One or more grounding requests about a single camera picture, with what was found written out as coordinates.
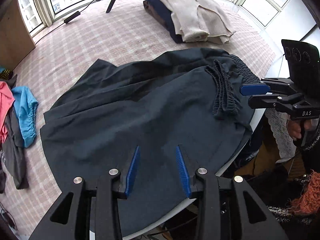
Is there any dark grey skirt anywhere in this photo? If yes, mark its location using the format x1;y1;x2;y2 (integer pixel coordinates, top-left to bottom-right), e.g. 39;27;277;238
40;48;259;236

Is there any person right hand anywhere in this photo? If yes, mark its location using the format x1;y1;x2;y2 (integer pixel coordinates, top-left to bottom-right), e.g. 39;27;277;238
286;119;320;141

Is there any white lace cloth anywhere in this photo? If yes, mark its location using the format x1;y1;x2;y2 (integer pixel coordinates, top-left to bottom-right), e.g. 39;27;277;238
265;108;296;163

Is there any black tweed jacket torso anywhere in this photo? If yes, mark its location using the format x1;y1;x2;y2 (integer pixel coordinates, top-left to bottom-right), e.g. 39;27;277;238
234;124;319;239

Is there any dark grey printed t-shirt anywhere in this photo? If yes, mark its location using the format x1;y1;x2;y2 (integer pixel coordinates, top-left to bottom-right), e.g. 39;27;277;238
0;74;30;194

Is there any beige knit cardigan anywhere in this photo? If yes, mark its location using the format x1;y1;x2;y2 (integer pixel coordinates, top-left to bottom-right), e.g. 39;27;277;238
160;0;236;44

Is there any blue elastic garment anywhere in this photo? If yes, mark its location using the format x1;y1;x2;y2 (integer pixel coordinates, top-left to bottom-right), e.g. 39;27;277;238
0;65;39;149

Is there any pink garment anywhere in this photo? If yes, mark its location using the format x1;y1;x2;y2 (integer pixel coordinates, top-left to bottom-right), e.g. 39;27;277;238
0;81;15;143

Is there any pink plaid tablecloth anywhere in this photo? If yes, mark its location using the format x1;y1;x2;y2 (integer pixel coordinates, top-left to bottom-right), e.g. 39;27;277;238
1;0;275;236

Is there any navy folded garment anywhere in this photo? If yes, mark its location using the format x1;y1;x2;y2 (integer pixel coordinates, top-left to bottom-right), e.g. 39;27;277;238
143;0;183;44

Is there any brown wooden board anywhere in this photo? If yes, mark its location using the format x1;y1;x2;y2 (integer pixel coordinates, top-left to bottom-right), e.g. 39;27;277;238
0;0;36;70

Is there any black inline cable switch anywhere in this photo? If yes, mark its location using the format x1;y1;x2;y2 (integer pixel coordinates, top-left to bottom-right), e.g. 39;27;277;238
63;11;81;24

